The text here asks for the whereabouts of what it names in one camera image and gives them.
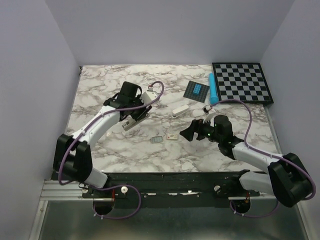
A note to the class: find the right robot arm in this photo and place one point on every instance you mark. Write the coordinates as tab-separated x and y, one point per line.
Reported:
282	176

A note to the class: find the dark grey lego baseplate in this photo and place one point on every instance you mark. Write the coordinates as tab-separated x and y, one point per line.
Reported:
199	98

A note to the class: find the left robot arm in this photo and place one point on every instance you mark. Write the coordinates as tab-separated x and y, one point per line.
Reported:
73	157

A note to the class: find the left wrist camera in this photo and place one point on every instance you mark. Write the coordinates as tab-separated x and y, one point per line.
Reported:
148	96

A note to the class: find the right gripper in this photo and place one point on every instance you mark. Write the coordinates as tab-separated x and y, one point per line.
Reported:
196	126

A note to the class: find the black white chessboard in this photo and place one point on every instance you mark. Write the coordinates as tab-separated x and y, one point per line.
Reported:
244	81

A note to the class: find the blue toy microphone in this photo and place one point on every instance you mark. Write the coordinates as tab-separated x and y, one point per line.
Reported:
213	90

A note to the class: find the aluminium rail frame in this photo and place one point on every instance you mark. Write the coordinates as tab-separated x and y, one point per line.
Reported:
63	214

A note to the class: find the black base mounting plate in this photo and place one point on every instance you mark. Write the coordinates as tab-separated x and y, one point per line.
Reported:
169	190

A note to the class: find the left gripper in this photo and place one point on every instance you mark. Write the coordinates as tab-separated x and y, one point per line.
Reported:
138	99

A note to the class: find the white stapler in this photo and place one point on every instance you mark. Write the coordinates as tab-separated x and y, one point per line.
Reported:
179	111

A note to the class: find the staple tray with staples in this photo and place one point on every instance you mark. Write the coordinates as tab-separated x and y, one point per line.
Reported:
156	139

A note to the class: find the black metal stapler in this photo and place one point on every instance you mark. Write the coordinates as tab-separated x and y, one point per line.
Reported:
130	122

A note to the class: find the staple box sleeve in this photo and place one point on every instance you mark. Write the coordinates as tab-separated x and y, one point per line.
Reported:
172	136

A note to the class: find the blue lego brick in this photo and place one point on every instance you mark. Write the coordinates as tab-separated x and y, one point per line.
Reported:
197	89

